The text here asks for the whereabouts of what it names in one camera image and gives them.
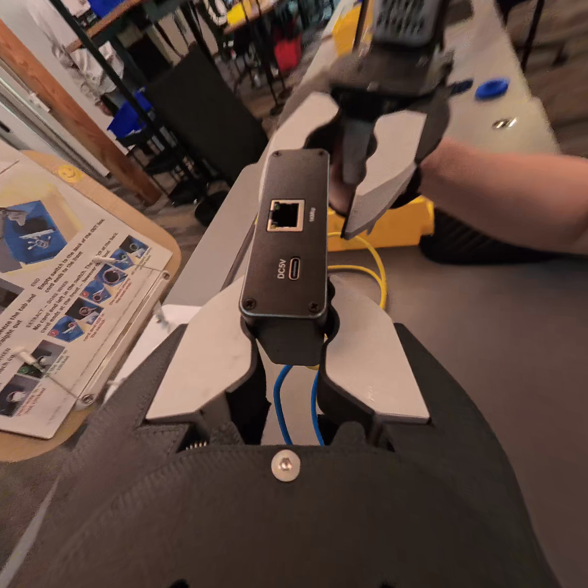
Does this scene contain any blue storage bin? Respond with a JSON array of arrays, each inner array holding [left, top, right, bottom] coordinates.
[[87, 0, 127, 18], [108, 89, 152, 138]]

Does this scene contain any blue ring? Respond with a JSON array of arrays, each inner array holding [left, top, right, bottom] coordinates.
[[474, 78, 511, 101]]

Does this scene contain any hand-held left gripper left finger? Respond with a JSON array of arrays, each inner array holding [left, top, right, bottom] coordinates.
[[145, 278, 271, 445]]

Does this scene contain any yellow ethernet cable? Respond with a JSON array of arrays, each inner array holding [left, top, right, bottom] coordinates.
[[307, 232, 388, 371]]

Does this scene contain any black ethernet splitter box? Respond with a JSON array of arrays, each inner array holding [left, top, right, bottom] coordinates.
[[239, 148, 331, 366]]

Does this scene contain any printed instruction sheet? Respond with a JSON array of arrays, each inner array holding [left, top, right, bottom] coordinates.
[[0, 158, 174, 439]]

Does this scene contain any person's right forearm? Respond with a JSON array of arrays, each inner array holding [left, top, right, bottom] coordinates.
[[413, 136, 588, 254]]

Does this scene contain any blue ethernet cable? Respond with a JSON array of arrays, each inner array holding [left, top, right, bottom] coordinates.
[[273, 364, 326, 446]]

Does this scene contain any person's right hand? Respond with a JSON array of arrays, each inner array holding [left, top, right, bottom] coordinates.
[[328, 147, 356, 216]]

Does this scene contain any instruction sheet on wooden board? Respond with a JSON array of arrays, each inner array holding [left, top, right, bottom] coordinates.
[[0, 149, 182, 462]]

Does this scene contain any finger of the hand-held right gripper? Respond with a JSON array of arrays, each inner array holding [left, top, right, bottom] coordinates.
[[269, 91, 343, 154], [344, 110, 428, 240]]

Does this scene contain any yellow plastic bin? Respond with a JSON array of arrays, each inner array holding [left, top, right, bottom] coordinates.
[[327, 195, 435, 252]]

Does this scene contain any black office chair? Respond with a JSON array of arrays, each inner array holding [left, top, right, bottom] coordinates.
[[146, 43, 269, 196]]

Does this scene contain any red storage bin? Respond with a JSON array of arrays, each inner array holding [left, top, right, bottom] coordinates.
[[274, 37, 303, 74]]

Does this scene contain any wooden post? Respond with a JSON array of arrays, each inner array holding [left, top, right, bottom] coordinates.
[[0, 18, 162, 207]]

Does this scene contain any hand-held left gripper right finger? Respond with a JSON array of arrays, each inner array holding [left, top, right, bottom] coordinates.
[[316, 274, 431, 445]]

